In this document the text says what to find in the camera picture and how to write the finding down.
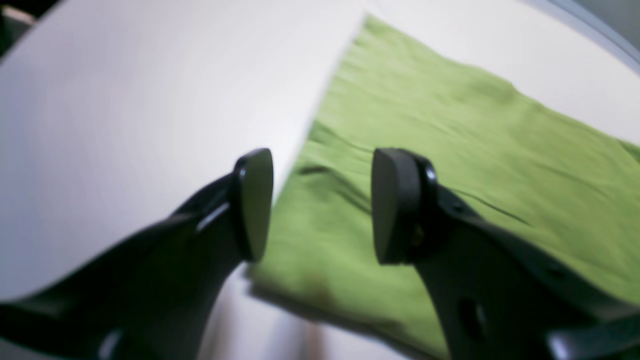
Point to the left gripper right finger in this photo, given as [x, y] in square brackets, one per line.
[497, 296]

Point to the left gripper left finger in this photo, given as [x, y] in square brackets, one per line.
[150, 296]

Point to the green T-shirt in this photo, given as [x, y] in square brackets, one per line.
[544, 176]

